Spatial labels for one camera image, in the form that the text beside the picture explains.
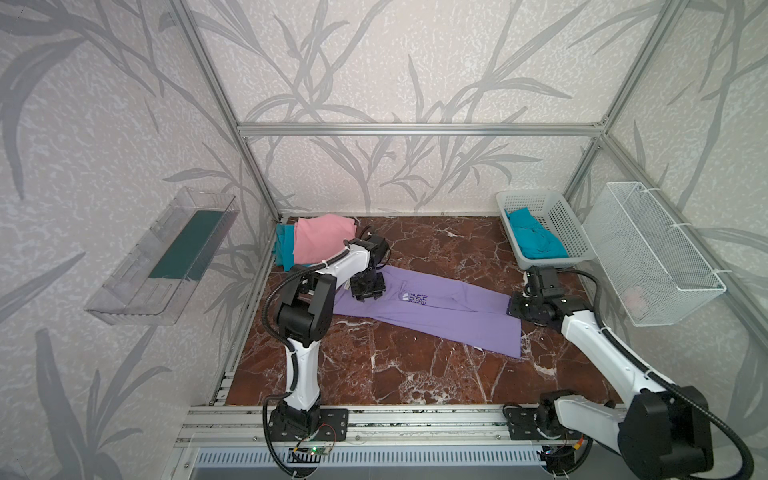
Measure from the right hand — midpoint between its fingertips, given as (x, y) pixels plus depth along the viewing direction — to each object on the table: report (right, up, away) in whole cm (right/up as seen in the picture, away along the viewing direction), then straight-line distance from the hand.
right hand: (512, 296), depth 87 cm
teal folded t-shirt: (-74, +14, +16) cm, 77 cm away
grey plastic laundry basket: (+28, +26, +27) cm, 47 cm away
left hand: (-41, +1, +9) cm, 41 cm away
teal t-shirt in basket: (+15, +17, +21) cm, 31 cm away
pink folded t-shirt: (-64, +17, +23) cm, 70 cm away
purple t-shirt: (-20, -5, +6) cm, 22 cm away
